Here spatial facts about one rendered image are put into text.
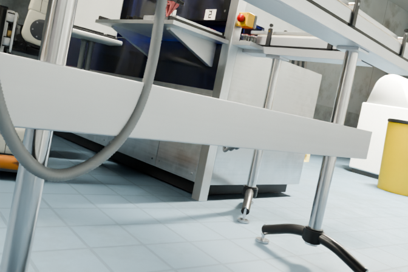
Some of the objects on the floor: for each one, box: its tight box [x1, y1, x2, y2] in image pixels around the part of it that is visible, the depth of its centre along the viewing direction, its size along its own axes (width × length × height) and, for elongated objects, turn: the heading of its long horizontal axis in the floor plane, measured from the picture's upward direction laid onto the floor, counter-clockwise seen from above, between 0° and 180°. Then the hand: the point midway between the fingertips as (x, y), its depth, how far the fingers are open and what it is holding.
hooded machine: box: [349, 74, 408, 179], centre depth 547 cm, size 68×64×134 cm
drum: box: [377, 118, 408, 196], centre depth 437 cm, size 47×47×74 cm
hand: (167, 15), depth 205 cm, fingers closed
